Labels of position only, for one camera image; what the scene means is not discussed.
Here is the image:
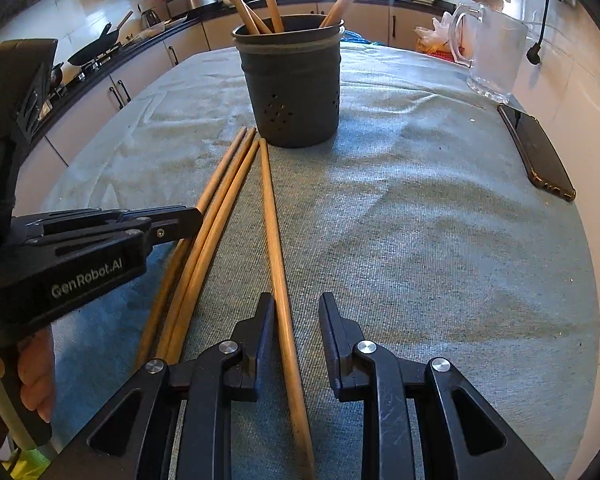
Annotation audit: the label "black kitchen countertop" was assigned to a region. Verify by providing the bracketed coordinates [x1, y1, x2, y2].
[30, 0, 456, 136]

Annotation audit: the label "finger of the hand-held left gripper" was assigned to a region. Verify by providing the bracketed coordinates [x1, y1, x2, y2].
[12, 205, 204, 261]

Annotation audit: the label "beige lower kitchen cabinets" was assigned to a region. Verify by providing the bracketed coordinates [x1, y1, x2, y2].
[15, 7, 456, 171]

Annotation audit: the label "clear glass mug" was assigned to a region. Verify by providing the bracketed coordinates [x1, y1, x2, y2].
[447, 2, 531, 103]

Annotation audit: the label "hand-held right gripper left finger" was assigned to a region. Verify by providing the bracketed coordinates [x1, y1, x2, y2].
[45, 292, 276, 480]

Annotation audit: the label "gas stove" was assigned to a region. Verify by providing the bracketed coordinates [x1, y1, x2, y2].
[45, 55, 126, 111]

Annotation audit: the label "dark grey utensil holder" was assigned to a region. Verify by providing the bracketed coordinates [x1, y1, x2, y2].
[231, 15, 345, 149]

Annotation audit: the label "silver rice cooker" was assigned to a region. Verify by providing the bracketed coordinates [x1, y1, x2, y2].
[166, 0, 220, 18]

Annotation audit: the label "black smartphone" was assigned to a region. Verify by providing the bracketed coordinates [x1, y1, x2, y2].
[496, 103, 577, 202]

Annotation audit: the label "black power cable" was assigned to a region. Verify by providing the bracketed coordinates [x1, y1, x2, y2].
[527, 0, 553, 66]

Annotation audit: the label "person's left hand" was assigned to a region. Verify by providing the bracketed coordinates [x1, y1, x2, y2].
[19, 331, 57, 423]

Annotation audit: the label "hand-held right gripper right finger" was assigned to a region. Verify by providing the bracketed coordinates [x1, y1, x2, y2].
[319, 292, 553, 480]

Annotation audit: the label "clear plastic bag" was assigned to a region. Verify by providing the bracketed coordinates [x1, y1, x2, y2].
[414, 12, 453, 58]

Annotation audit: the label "black wok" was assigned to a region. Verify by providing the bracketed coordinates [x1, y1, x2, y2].
[67, 10, 134, 67]

